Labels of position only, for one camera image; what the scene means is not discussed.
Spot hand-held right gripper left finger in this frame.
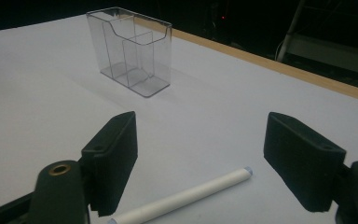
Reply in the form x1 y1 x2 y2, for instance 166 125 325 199
80 110 139 217

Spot white table cover sheet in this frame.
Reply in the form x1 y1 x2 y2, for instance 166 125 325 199
0 13 358 224

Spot white metal frame stand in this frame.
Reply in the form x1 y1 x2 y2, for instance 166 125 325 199
274 0 358 78

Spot white pen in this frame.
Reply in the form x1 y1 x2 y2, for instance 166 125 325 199
106 166 254 224

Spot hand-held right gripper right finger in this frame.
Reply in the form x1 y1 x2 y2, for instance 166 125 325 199
263 111 348 213

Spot clear plastic pen holder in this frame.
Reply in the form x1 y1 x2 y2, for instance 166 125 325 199
86 7 172 98

